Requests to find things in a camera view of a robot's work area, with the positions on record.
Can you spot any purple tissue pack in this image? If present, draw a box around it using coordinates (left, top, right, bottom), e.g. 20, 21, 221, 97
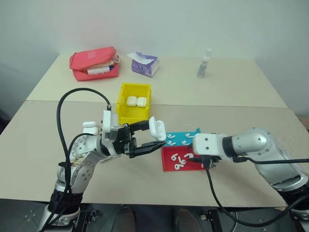
126, 51, 160, 78

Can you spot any yellow plastic bin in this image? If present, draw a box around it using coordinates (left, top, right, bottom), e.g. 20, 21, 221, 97
116, 82, 153, 125

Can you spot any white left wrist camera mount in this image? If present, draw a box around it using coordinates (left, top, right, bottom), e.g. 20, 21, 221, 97
100, 110, 120, 156

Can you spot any red fabric pouch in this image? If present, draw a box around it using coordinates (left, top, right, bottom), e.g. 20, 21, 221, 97
70, 46, 121, 82

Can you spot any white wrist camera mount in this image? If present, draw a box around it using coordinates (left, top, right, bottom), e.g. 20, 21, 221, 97
100, 110, 120, 156
192, 132, 228, 161

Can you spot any clear spray bottle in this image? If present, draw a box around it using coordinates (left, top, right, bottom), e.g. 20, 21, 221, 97
196, 47, 213, 79

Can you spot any dark brown rounded shape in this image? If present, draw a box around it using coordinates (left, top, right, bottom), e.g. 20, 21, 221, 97
113, 207, 137, 232
173, 208, 202, 232

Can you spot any red earbud tray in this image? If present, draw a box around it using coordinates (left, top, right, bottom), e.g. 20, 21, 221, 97
161, 145, 209, 173

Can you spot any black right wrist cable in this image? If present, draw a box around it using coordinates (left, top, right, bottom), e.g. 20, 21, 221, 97
204, 163, 309, 228

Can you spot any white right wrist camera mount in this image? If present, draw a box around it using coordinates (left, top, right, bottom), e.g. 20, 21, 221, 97
192, 132, 228, 161

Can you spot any white tube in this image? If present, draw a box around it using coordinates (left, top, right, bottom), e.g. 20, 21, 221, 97
87, 67, 111, 76

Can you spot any teal earbud tray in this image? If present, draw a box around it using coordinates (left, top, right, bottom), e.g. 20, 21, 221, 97
165, 127, 202, 147

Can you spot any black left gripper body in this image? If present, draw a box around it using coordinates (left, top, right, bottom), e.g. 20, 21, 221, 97
112, 123, 138, 159

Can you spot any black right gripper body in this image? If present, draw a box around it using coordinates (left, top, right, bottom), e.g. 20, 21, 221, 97
200, 155, 222, 170

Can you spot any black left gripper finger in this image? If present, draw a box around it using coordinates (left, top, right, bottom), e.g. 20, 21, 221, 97
129, 119, 152, 133
129, 141, 167, 159

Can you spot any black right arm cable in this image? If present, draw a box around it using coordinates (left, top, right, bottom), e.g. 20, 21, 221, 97
232, 156, 309, 165

